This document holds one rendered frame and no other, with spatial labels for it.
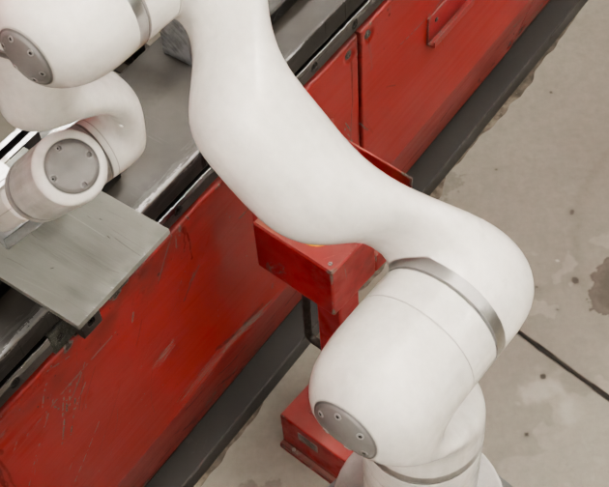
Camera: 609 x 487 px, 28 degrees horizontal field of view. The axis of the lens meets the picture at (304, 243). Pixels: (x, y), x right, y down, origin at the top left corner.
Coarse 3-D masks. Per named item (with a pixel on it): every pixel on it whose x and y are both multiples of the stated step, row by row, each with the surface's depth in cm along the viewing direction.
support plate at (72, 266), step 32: (64, 224) 160; (96, 224) 160; (128, 224) 159; (160, 224) 159; (0, 256) 157; (32, 256) 157; (64, 256) 157; (96, 256) 157; (128, 256) 156; (32, 288) 154; (64, 288) 154; (96, 288) 154; (64, 320) 152
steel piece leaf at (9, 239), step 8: (0, 184) 164; (24, 224) 157; (32, 224) 159; (40, 224) 160; (0, 232) 159; (8, 232) 159; (16, 232) 157; (24, 232) 158; (0, 240) 159; (8, 240) 157; (16, 240) 158; (8, 248) 158
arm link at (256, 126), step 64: (192, 0) 96; (256, 0) 95; (192, 64) 99; (256, 64) 95; (192, 128) 98; (256, 128) 95; (320, 128) 97; (256, 192) 97; (320, 192) 96; (384, 192) 98; (384, 256) 107; (448, 256) 101; (512, 256) 103; (512, 320) 103
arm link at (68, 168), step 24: (48, 144) 130; (72, 144) 130; (96, 144) 132; (24, 168) 132; (48, 168) 129; (72, 168) 130; (96, 168) 131; (24, 192) 134; (48, 192) 129; (72, 192) 130; (96, 192) 131; (48, 216) 139
